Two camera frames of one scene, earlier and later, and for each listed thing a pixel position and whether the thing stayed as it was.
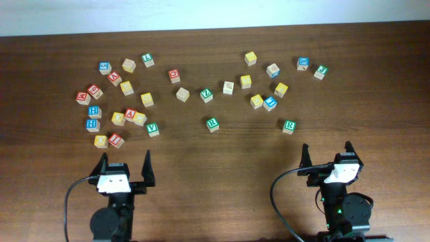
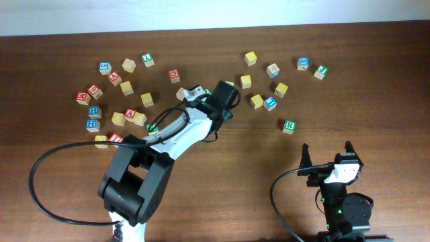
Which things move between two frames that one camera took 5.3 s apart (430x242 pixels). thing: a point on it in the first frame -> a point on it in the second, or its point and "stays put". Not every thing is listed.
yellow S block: x=147 y=99 stays put
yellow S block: x=246 y=81 stays put
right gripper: x=316 y=176 stays put
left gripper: x=139 y=188 -> x=228 y=115
